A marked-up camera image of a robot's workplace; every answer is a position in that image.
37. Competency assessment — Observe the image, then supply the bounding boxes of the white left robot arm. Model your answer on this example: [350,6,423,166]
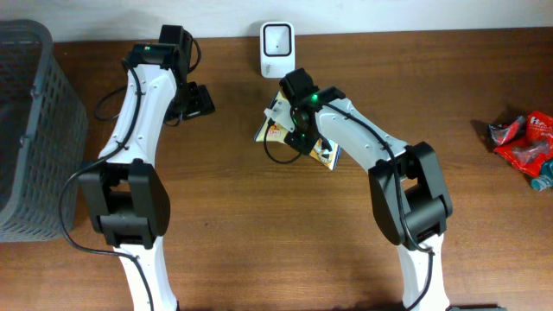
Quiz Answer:
[77,25,215,310]

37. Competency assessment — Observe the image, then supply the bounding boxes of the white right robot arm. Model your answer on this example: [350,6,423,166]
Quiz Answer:
[265,68,454,311]

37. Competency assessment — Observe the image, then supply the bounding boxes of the grey plastic mesh basket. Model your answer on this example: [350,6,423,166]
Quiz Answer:
[1,20,88,243]

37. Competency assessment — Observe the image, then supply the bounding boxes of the green Listerine mouthwash bottle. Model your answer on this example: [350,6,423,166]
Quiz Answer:
[531,161,552,192]

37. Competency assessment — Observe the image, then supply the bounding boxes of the white barcode scanner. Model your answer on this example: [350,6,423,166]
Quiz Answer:
[259,22,296,79]

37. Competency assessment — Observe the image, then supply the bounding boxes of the red snack bag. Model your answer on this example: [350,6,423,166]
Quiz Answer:
[493,111,552,178]

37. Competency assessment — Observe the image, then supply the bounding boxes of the black red triangular packet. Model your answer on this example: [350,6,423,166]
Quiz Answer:
[486,116,527,151]

